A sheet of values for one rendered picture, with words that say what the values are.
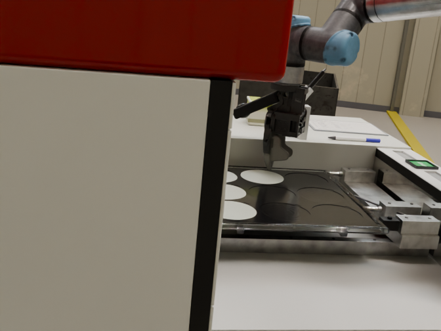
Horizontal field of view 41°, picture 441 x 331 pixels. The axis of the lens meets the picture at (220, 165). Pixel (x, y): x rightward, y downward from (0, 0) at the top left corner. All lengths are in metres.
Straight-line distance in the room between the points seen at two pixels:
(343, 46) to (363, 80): 6.65
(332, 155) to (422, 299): 0.53
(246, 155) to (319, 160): 0.19
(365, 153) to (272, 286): 0.60
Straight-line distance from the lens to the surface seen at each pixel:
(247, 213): 1.14
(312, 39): 1.30
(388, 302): 1.08
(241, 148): 1.45
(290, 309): 0.99
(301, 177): 1.41
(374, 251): 1.24
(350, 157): 1.53
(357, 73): 7.90
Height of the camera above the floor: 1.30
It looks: 16 degrees down
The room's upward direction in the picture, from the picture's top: 6 degrees clockwise
